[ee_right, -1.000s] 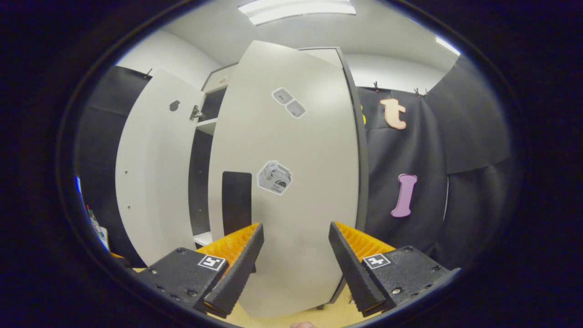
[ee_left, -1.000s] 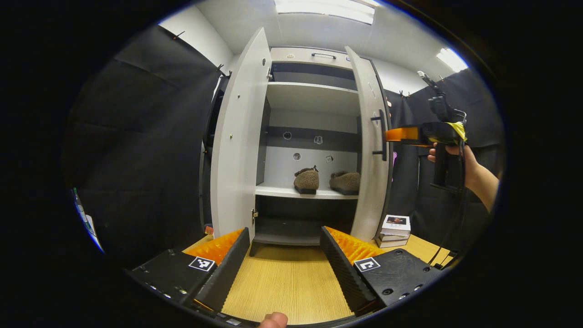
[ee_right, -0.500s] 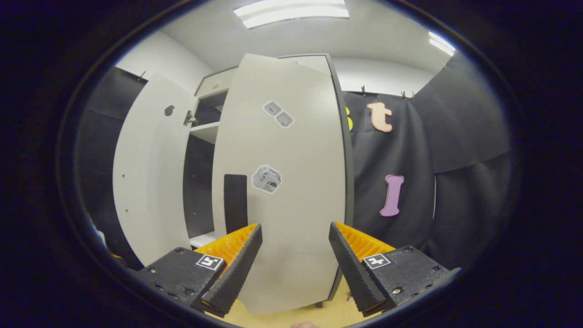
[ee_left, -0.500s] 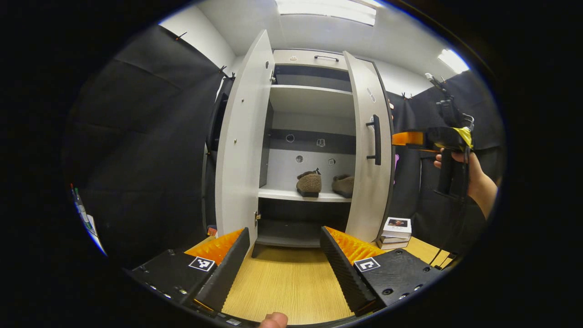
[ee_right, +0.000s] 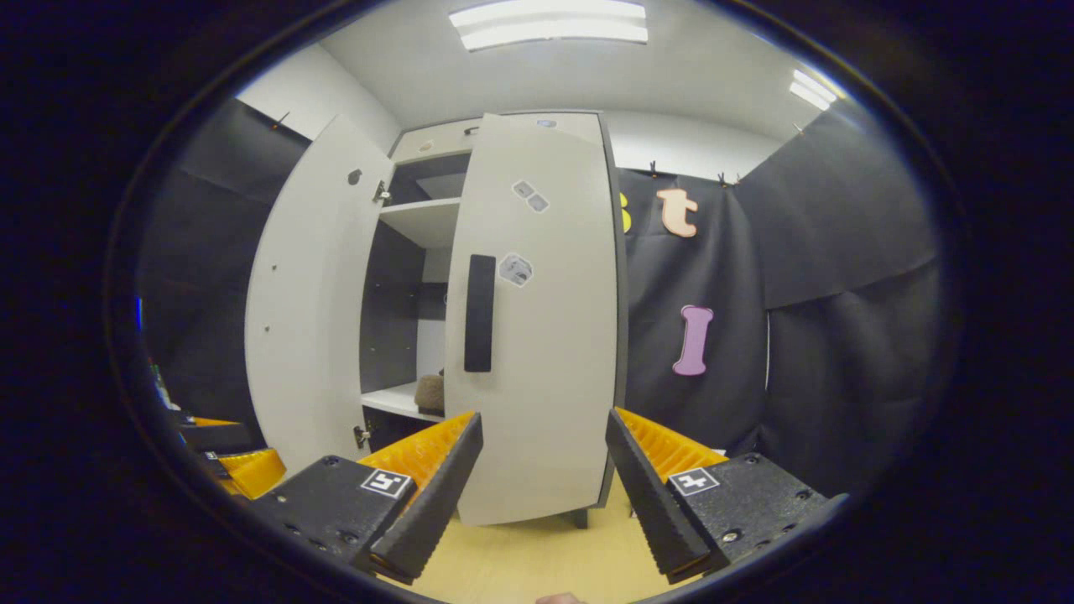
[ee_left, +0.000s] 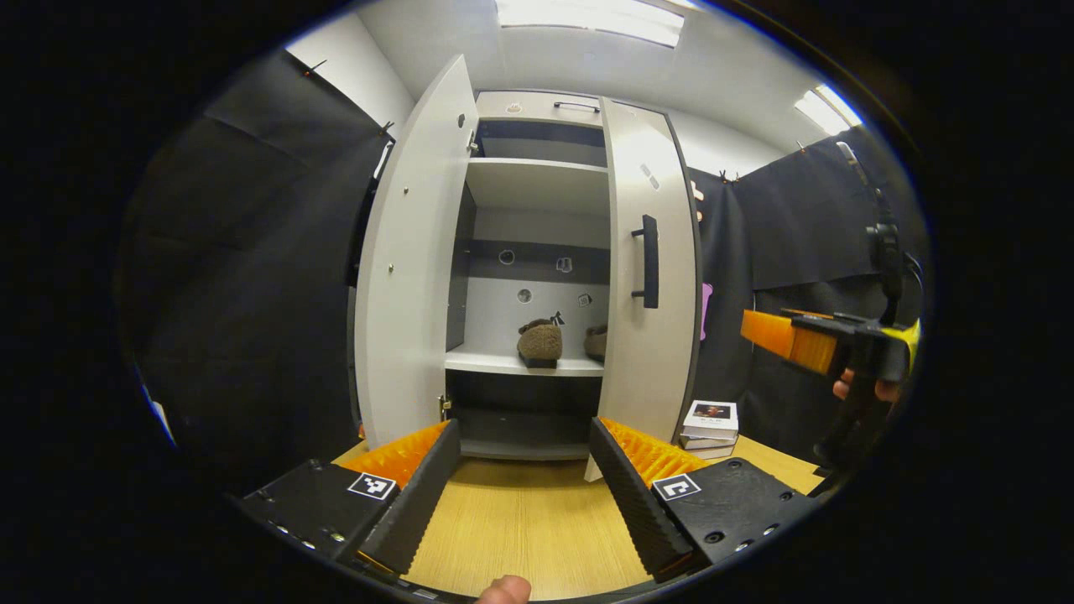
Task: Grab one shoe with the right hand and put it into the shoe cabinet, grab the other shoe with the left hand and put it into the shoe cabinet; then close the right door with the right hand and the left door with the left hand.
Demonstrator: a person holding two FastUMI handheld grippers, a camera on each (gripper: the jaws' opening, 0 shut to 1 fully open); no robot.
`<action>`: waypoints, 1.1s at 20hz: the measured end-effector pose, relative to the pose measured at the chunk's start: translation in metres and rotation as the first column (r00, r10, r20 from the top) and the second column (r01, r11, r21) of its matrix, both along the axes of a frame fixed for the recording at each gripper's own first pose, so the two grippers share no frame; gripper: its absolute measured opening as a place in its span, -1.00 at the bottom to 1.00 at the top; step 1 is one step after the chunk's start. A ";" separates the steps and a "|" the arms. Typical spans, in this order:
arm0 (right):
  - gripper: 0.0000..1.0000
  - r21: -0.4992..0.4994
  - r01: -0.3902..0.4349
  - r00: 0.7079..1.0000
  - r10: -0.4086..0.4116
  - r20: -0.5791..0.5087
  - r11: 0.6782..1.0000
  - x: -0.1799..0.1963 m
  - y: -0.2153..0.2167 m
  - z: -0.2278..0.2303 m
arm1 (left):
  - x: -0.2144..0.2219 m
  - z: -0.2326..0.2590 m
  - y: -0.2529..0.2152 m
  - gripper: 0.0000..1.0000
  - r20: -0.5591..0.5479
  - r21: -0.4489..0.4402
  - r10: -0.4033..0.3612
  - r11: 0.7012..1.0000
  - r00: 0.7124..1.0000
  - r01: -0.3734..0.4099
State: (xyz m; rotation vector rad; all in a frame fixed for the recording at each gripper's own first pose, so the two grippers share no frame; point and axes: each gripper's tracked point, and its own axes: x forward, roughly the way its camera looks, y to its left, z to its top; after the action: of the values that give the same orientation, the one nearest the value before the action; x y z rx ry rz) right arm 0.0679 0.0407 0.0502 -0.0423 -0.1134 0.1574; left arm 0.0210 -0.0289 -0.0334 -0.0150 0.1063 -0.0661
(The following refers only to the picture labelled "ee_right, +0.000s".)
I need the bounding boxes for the grey shoe cabinet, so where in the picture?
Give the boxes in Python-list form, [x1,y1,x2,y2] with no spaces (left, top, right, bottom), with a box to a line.
[244,109,630,529]

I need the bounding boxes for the ceiling light panel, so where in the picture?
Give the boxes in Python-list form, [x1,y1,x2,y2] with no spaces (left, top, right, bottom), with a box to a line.
[449,0,649,51]
[789,69,838,112]

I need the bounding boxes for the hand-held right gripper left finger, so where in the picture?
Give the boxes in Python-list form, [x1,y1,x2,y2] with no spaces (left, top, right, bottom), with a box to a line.
[249,411,484,586]

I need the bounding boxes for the black door handle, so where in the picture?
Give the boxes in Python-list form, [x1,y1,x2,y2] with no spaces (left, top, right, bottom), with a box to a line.
[464,254,497,372]

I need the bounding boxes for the grey cabinet door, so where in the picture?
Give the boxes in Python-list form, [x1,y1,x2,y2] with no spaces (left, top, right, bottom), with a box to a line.
[244,115,395,479]
[443,112,628,527]

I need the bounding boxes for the black backdrop cloth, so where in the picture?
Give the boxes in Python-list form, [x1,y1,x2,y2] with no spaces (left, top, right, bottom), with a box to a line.
[134,96,945,496]

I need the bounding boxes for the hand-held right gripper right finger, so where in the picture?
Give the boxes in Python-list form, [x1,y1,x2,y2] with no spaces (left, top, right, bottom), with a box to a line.
[606,407,848,586]

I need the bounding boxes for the brown fuzzy shoe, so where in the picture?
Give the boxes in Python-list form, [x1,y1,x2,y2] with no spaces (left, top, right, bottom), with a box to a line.
[414,373,446,414]

